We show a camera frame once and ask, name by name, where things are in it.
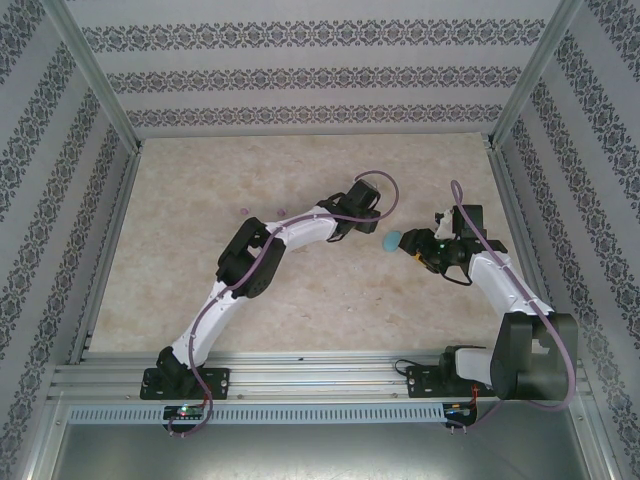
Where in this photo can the small circuit board green light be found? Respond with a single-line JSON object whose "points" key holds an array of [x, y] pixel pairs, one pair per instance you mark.
{"points": [[185, 412]]}

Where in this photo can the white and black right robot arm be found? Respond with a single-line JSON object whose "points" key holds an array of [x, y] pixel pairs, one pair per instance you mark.
{"points": [[500, 285]]}

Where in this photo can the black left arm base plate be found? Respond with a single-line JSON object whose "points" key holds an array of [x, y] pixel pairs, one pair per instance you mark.
{"points": [[222, 387]]}

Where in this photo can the small circuit board orange light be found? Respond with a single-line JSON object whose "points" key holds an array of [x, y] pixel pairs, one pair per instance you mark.
{"points": [[457, 410]]}

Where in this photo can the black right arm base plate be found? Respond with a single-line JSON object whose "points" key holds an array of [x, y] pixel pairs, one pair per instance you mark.
{"points": [[420, 382]]}

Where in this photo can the aluminium frame post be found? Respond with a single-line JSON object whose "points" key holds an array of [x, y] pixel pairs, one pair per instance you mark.
{"points": [[537, 75], [95, 80]]}

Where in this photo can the aluminium mounting rail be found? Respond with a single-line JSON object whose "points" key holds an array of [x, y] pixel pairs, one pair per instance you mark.
{"points": [[320, 372]]}

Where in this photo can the grey metal shelf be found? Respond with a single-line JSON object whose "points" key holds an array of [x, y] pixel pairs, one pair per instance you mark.
{"points": [[320, 455]]}

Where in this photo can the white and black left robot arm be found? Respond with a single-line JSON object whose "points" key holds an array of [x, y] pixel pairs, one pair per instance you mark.
{"points": [[210, 320]]}

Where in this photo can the aluminium side rail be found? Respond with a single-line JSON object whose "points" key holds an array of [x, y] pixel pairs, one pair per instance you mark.
{"points": [[120, 200], [515, 210]]}

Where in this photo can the blue and pink charging case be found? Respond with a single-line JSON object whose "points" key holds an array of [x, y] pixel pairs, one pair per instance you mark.
{"points": [[391, 242]]}

